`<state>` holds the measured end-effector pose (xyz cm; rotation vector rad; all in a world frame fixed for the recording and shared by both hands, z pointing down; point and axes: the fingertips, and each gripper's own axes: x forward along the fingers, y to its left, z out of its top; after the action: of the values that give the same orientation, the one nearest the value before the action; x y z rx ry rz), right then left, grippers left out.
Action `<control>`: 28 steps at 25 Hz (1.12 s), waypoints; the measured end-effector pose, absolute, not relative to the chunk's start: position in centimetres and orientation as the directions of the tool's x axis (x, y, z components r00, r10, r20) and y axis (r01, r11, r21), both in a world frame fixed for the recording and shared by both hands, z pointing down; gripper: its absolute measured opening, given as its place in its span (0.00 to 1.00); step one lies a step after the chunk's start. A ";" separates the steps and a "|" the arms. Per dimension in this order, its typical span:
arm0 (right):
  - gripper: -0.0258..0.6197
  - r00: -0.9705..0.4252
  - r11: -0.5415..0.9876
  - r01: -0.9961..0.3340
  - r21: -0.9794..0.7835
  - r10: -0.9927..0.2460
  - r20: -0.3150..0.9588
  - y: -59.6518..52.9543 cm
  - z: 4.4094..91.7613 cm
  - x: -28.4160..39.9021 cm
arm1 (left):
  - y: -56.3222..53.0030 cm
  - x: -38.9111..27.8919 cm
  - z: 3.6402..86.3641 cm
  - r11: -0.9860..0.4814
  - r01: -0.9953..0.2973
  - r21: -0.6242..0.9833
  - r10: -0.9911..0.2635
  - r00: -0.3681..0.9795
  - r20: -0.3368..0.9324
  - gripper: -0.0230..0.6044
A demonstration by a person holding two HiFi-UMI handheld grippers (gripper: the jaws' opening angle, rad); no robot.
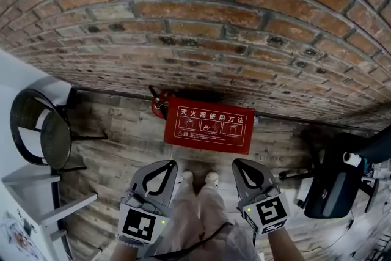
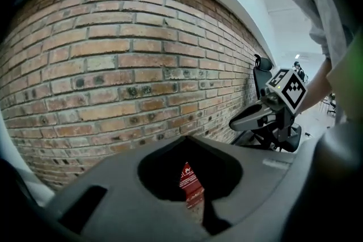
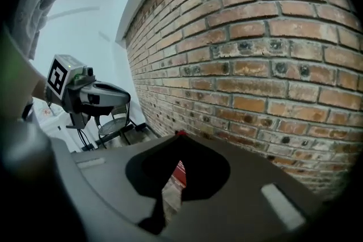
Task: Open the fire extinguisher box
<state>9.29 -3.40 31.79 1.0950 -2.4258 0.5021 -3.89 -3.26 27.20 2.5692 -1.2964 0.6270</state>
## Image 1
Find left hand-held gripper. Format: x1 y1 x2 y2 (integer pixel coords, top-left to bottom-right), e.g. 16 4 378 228
117 159 179 246

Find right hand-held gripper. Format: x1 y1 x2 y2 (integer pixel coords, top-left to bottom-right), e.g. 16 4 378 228
231 158 291 237

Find person's left forearm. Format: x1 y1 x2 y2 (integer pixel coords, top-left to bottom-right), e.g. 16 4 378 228
109 240 153 261

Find person's right forearm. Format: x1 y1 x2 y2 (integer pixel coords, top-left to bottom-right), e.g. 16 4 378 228
265 225 304 261

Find red fire extinguisher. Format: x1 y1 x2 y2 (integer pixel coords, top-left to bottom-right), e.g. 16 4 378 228
148 85 172 128

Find person's left white shoe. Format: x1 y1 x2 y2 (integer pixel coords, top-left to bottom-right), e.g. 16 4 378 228
175 170 194 186

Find person's white shoe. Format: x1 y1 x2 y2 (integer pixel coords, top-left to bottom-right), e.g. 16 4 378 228
204 171 221 188
175 170 194 186

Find person's right white shoe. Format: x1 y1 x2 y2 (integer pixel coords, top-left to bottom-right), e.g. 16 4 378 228
204 171 221 188

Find person's white trousers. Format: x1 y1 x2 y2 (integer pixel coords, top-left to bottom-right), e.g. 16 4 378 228
146 182 260 261

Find black office chair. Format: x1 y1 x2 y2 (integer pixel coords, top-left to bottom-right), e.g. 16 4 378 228
279 123 391 220

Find white shelf unit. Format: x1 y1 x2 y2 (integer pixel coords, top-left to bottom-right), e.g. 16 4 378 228
0 172 99 261

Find dark wicker chair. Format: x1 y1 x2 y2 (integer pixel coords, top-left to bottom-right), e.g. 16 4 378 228
9 87 108 174

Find printed paper sheet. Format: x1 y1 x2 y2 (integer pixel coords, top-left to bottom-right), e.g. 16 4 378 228
0 211 41 261

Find black cable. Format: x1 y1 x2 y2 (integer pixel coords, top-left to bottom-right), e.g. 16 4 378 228
152 221 235 258

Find white bead bracelet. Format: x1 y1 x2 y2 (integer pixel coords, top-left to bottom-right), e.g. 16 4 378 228
117 235 145 248

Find white cylindrical camera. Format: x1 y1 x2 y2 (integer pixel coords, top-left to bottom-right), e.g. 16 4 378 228
342 152 366 167

